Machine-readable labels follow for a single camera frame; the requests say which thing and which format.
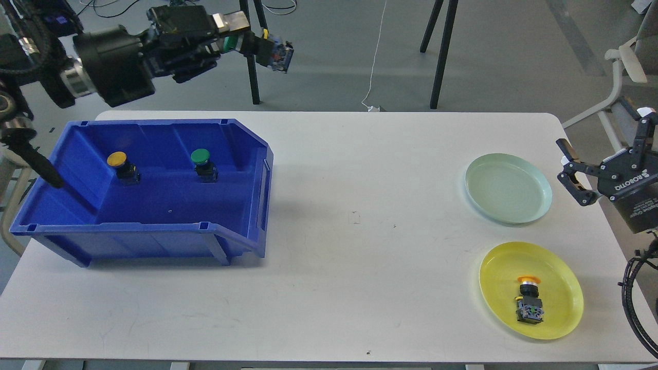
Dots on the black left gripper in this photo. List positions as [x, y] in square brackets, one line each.
[120, 67]

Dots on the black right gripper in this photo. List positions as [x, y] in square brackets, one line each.
[635, 192]

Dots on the yellow push button front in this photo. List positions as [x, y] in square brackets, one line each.
[529, 306]

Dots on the yellow push button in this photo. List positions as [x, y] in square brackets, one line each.
[529, 306]
[127, 172]

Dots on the green push button front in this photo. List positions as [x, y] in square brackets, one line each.
[280, 57]

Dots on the green push button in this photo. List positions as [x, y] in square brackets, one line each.
[280, 57]
[203, 166]

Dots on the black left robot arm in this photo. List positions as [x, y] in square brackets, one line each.
[49, 46]

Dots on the pale green plate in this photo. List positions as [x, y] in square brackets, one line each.
[507, 189]

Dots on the green push button back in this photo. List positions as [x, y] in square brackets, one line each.
[203, 166]

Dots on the yellow push button back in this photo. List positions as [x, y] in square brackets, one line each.
[127, 172]

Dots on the yellow plate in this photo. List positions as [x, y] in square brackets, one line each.
[559, 289]

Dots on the black tripod legs left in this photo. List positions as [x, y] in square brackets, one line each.
[254, 61]

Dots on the black tripod legs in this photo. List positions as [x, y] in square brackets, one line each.
[452, 10]
[254, 61]

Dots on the blue plastic bin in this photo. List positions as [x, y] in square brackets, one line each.
[170, 212]

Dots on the beige chair left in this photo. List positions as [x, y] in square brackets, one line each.
[10, 163]

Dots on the black tripod legs right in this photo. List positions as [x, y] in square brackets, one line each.
[452, 10]

